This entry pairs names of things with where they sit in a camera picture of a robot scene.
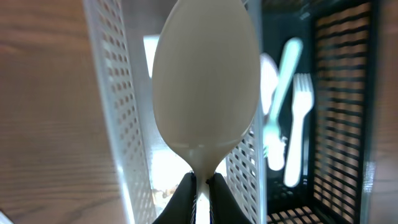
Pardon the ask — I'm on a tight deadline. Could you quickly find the white perforated plastic basket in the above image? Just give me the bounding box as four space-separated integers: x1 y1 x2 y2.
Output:
82 0 268 224

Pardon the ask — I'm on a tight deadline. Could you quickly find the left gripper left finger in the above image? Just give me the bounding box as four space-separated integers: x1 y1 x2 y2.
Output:
153 172 197 224

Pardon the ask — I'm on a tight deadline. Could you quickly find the white plastic fork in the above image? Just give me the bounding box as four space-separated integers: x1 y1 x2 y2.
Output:
284 73 314 188
262 37 304 172

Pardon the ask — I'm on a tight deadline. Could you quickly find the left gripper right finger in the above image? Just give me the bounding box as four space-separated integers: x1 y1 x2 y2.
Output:
206 173 251 224

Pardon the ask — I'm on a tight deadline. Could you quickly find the white plastic spoon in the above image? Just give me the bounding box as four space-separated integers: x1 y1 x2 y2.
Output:
259 53 279 115
152 0 261 223

